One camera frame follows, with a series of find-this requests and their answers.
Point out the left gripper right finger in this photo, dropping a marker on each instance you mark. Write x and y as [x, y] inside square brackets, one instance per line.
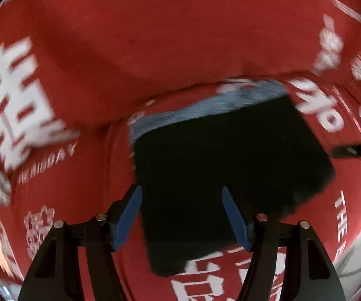
[309, 274]

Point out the black pants grey waistband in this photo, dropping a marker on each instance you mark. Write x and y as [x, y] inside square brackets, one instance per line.
[251, 141]

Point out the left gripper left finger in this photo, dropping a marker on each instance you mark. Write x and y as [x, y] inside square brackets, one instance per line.
[54, 273]

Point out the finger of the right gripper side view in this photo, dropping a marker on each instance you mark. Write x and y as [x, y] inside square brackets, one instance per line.
[347, 151]

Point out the red white character pillow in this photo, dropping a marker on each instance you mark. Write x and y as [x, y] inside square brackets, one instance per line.
[26, 116]

